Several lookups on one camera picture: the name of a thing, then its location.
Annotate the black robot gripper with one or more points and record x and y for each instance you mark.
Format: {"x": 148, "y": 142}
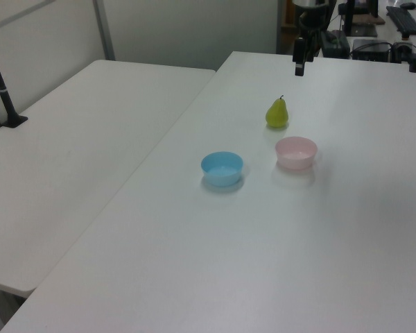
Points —
{"x": 312, "y": 19}

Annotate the green pear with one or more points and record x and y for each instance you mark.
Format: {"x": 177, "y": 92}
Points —
{"x": 277, "y": 113}

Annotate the pink plastic bowl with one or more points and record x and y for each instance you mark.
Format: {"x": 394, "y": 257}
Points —
{"x": 295, "y": 152}

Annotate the blue plastic bowl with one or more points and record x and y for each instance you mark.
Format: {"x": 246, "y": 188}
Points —
{"x": 222, "y": 168}

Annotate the black monitor stand pole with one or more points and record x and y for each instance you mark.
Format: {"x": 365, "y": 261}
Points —
{"x": 350, "y": 15}

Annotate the black computer box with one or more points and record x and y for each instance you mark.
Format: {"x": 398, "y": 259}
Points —
{"x": 371, "y": 49}

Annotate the black keyboard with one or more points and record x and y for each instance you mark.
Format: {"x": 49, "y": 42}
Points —
{"x": 405, "y": 19}

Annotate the black computer mouse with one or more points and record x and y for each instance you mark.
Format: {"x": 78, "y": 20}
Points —
{"x": 408, "y": 5}

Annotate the white folding side table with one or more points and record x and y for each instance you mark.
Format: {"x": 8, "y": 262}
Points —
{"x": 73, "y": 166}

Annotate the black camera stand pole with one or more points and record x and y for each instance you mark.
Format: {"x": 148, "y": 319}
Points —
{"x": 1, "y": 92}

